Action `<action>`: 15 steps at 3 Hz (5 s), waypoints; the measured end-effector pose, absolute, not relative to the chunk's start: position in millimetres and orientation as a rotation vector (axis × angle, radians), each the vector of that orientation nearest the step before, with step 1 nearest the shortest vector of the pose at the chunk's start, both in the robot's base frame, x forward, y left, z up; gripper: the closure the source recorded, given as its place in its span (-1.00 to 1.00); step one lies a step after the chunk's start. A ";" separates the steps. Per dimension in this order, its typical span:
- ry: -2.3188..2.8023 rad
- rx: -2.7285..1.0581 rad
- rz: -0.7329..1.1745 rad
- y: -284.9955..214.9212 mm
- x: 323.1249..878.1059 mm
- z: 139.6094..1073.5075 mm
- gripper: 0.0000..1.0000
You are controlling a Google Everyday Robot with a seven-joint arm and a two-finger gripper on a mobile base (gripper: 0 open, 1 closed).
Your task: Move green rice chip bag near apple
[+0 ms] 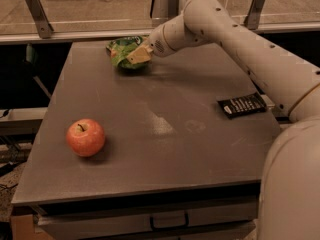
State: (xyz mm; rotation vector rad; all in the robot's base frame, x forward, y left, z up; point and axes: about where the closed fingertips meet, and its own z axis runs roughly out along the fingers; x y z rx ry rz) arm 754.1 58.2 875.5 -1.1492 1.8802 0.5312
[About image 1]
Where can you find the middle metal rail bracket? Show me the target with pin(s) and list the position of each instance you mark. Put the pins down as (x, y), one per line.
(173, 8)

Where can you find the metal rail bracket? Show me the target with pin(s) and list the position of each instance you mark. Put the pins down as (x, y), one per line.
(43, 26)
(252, 19)
(173, 8)

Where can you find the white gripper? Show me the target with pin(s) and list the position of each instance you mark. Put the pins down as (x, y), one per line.
(156, 43)

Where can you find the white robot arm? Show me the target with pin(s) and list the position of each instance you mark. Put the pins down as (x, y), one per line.
(289, 202)

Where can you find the left metal rail bracket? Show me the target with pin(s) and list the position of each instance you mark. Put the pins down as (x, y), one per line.
(43, 26)

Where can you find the horizontal metal rail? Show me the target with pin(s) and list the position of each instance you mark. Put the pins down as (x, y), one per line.
(82, 36)

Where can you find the red apple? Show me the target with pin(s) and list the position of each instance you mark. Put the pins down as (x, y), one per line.
(85, 137)

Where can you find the black snack bar wrapper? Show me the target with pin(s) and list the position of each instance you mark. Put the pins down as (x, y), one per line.
(242, 106)

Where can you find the green rice chip bag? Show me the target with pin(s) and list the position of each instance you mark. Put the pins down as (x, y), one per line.
(120, 48)

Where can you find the right metal rail bracket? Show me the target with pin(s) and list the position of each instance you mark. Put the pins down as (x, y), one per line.
(252, 19)

